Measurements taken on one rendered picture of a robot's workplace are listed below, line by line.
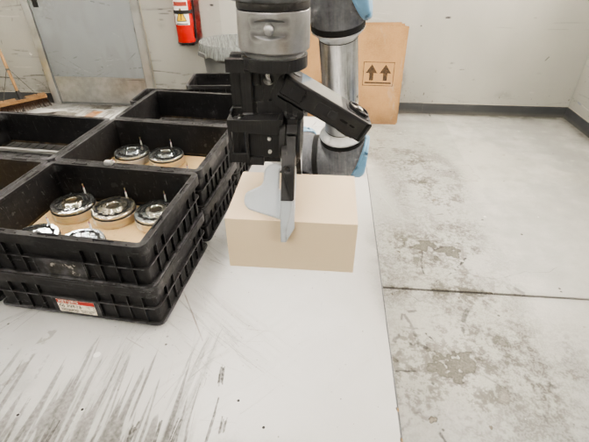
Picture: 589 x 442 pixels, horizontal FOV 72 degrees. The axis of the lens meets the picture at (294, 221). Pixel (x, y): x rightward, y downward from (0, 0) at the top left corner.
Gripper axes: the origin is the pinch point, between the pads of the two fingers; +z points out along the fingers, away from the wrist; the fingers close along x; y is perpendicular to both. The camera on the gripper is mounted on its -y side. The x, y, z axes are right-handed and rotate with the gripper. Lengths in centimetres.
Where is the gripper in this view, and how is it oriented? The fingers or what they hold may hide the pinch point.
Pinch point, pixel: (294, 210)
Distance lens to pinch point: 54.9
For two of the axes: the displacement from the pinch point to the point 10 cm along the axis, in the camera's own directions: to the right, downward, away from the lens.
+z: 0.0, 8.2, 5.7
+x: -0.8, 5.7, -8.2
